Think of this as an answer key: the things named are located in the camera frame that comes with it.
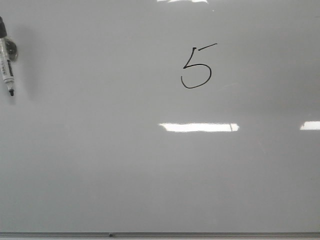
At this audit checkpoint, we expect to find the round metal magnet holder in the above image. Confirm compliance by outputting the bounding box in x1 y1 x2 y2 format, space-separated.
5 38 18 62

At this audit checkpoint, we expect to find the white whiteboard marker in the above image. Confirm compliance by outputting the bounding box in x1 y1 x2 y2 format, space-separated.
0 17 15 97

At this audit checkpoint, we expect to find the white whiteboard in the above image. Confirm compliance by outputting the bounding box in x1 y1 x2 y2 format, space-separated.
0 0 320 232

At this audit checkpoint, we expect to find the grey aluminium whiteboard frame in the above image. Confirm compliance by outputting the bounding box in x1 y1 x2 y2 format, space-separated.
0 231 320 239

